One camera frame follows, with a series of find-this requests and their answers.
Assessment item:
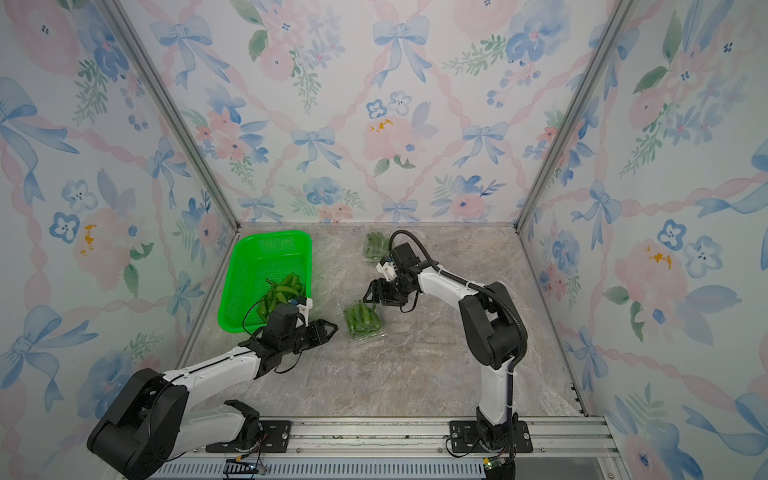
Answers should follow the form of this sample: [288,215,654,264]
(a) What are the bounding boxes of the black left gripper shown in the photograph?
[282,317,339,355]

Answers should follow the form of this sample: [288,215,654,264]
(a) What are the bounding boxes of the green plastic basket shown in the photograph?
[218,230,312,333]

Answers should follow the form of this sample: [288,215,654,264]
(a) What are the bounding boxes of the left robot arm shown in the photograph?
[86,316,338,479]

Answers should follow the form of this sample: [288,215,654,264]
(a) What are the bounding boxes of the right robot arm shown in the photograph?
[365,261,528,435]

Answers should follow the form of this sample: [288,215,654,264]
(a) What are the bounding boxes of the clear pepper container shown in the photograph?
[363,229,390,263]
[343,300,385,340]

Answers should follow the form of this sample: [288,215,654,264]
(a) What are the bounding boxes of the far clear pepper container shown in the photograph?
[363,229,390,263]

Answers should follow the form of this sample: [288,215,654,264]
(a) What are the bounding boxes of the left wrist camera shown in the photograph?
[262,296,313,346]

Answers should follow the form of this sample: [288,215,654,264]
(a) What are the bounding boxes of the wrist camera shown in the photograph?
[380,243,422,279]
[262,296,313,346]

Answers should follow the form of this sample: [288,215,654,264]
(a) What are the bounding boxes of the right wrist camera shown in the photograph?
[380,243,422,279]

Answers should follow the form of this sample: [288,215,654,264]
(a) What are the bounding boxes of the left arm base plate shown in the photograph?
[205,420,292,454]

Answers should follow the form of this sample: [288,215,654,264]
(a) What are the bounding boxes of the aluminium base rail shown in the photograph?
[146,417,629,479]

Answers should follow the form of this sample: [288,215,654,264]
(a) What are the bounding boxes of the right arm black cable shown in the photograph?
[388,229,529,385]

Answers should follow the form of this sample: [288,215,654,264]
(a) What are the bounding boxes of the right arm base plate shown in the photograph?
[446,419,534,456]

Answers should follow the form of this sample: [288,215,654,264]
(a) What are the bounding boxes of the aluminium corner post right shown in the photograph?
[515,0,635,235]

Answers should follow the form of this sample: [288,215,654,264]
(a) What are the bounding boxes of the aluminium corner post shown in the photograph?
[96,0,240,233]
[515,0,635,235]

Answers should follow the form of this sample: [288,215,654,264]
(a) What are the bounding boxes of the aluminium corner post left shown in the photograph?
[96,0,240,233]

